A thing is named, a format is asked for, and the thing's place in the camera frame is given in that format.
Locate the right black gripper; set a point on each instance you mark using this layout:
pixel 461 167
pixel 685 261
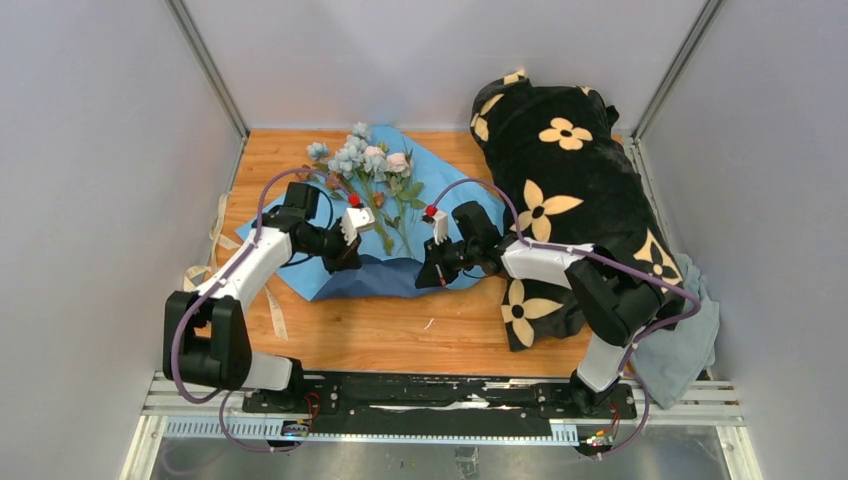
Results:
pixel 436 272

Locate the right aluminium corner post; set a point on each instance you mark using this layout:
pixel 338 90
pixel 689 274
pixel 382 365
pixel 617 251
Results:
pixel 681 59

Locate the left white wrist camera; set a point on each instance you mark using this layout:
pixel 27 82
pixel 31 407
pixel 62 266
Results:
pixel 355 221

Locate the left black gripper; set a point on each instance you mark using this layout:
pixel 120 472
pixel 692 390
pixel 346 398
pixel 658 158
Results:
pixel 347 257

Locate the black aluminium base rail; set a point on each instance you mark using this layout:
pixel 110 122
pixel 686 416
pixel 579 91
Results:
pixel 347 407

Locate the grey blue cloth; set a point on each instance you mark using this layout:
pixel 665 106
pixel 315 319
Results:
pixel 670 361

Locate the fake flower bunch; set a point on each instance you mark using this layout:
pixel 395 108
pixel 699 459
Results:
pixel 381 176

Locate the blue wrapping paper sheet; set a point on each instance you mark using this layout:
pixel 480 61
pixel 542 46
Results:
pixel 389 273

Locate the left aluminium corner post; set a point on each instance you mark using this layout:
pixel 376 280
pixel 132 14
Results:
pixel 194 39

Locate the aluminium corner post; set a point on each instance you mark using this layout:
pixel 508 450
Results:
pixel 194 39
pixel 681 59

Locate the black floral plush blanket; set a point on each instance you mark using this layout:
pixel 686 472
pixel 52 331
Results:
pixel 552 151

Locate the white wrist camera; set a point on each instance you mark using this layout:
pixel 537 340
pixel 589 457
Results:
pixel 438 220
pixel 355 221

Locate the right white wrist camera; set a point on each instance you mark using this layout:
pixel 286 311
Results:
pixel 438 220

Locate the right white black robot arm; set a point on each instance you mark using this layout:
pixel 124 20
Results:
pixel 617 300

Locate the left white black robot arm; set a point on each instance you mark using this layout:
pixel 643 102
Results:
pixel 207 349

